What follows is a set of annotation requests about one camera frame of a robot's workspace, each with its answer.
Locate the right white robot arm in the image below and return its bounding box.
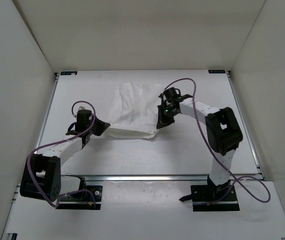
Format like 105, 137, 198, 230
156, 87, 243, 201

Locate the blue corner label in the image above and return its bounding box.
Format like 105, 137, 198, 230
60, 71, 78, 76
208, 69, 226, 74

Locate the left blue corner label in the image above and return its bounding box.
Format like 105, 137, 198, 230
60, 71, 78, 76

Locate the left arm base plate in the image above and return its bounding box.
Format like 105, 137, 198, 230
56, 185, 103, 211

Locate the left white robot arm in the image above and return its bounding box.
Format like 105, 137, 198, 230
19, 109, 111, 208

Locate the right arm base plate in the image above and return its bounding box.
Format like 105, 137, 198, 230
190, 185, 240, 212

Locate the white skirt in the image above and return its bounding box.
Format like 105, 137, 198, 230
106, 82, 163, 140

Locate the right blue corner label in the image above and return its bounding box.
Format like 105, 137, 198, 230
208, 69, 226, 74

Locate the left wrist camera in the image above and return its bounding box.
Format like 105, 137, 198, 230
73, 106, 86, 117

